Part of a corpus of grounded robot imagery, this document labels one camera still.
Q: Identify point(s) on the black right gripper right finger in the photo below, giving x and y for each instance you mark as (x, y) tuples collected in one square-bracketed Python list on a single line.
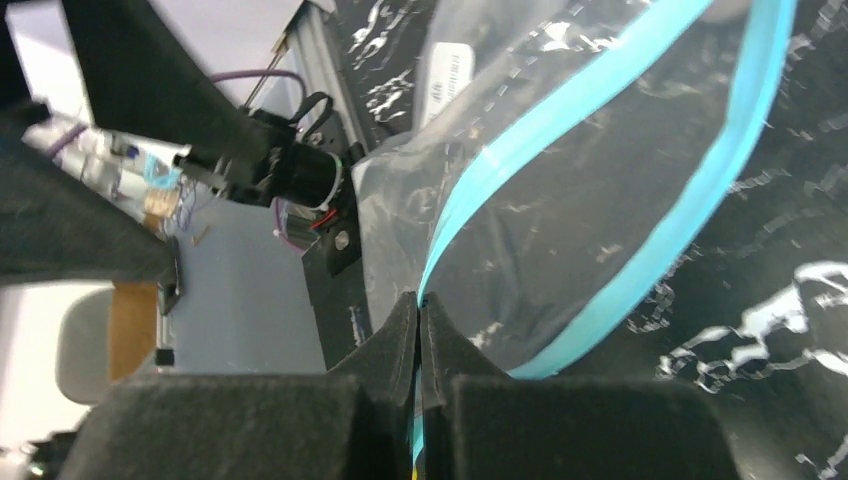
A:
[(480, 423)]

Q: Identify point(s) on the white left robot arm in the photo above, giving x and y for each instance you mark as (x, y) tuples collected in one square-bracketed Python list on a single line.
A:
[(300, 173)]

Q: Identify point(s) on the clear zip top bag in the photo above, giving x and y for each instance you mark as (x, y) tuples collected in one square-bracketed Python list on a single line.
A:
[(579, 149)]

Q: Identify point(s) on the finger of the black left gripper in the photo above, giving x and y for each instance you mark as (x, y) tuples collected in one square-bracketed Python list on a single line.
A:
[(53, 227), (140, 80)]

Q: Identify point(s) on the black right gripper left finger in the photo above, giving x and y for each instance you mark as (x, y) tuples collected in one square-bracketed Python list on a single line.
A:
[(352, 422)]

